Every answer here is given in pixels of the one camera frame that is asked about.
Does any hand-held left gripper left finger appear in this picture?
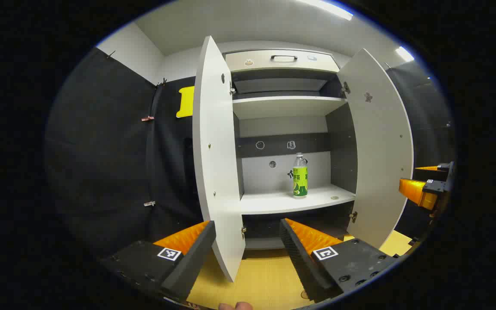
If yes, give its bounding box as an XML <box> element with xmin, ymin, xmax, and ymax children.
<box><xmin>101</xmin><ymin>220</ymin><xmax>217</xmax><ymax>304</ymax></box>

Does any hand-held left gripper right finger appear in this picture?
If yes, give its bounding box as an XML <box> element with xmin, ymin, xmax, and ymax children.
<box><xmin>279</xmin><ymin>218</ymin><xmax>399</xmax><ymax>303</ymax></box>

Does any white cabinet door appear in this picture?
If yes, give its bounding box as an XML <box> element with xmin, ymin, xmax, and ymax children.
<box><xmin>192</xmin><ymin>35</ymin><xmax>246</xmax><ymax>282</ymax></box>
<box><xmin>336</xmin><ymin>48</ymin><xmax>415</xmax><ymax>250</ymax></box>

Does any green label plastic bottle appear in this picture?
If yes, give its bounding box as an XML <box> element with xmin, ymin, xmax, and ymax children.
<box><xmin>292</xmin><ymin>152</ymin><xmax>309</xmax><ymax>199</ymax></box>

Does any white cabinet shelf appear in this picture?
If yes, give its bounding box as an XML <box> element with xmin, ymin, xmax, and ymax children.
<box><xmin>239</xmin><ymin>184</ymin><xmax>356</xmax><ymax>215</ymax></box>
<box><xmin>232</xmin><ymin>96</ymin><xmax>347</xmax><ymax>120</ymax></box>

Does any white cabinet drawer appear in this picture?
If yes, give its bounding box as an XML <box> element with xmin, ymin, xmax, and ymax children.
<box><xmin>224</xmin><ymin>49</ymin><xmax>341</xmax><ymax>74</ymax></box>

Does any black backdrop cloth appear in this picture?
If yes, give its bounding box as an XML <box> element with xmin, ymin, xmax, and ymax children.
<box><xmin>45</xmin><ymin>46</ymin><xmax>456</xmax><ymax>259</ymax></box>

